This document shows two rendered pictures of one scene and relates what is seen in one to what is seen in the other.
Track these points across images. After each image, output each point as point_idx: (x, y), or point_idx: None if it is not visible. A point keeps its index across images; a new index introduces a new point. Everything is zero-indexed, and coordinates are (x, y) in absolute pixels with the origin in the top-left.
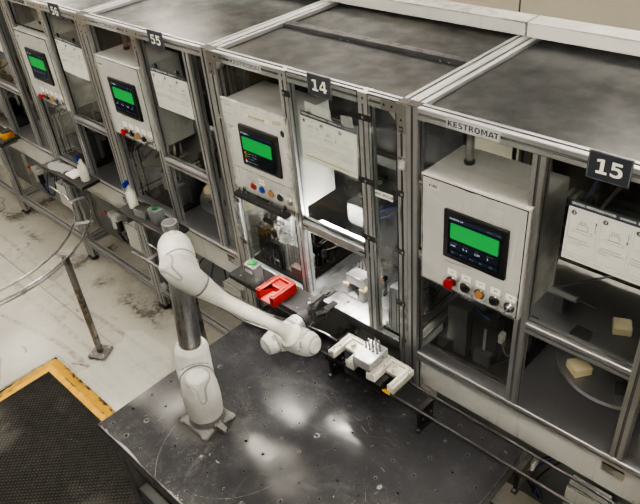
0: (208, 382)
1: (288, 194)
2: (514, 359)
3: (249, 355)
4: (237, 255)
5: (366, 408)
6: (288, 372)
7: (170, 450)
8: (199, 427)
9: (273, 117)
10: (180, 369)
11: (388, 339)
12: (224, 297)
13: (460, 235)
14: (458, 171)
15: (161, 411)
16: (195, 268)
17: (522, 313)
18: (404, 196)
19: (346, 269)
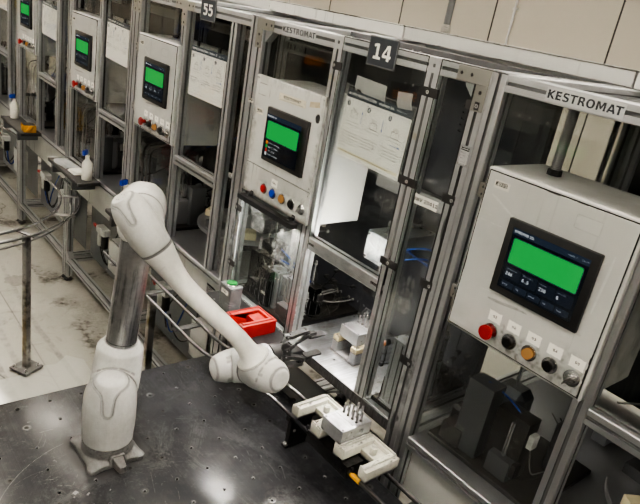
0: (123, 391)
1: (302, 200)
2: (554, 467)
3: (191, 393)
4: (218, 281)
5: (320, 498)
6: (232, 426)
7: (38, 473)
8: (90, 454)
9: (313, 97)
10: (95, 370)
11: (374, 413)
12: (182, 276)
13: (524, 258)
14: (539, 176)
15: (51, 423)
16: (158, 220)
17: (588, 392)
18: (454, 204)
19: (340, 328)
